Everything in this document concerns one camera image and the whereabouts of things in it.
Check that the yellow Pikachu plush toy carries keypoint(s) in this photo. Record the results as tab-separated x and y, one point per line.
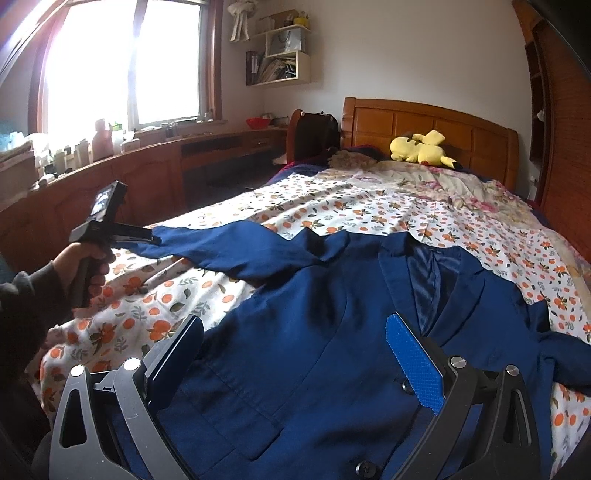
424	150

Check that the white plush toy hanging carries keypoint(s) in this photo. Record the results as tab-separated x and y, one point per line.
241	11

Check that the red bowl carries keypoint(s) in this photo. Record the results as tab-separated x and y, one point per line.
258	123

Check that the orange floral bed sheet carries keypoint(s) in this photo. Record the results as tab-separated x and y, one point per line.
145	300

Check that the pink bottle on desk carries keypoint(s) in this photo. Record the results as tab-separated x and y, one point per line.
102	146

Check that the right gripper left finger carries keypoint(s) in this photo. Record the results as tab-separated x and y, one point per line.
106	425

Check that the window with wooden frame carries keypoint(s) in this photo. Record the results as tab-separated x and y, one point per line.
69	64

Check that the wooden louvred wardrobe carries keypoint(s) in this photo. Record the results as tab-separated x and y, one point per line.
560	141

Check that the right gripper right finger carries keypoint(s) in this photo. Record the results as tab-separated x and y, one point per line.
505	442

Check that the white wall shelf unit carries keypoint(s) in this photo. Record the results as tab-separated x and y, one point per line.
279	55

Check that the person's left hand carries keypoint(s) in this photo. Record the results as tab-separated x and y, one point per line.
67	263

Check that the pink floral quilt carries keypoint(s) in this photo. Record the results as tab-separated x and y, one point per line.
461	190

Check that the navy blue suit jacket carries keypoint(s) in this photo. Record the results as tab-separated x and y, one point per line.
299	381

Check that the wooden desk along window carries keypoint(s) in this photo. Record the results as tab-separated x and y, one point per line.
163	180

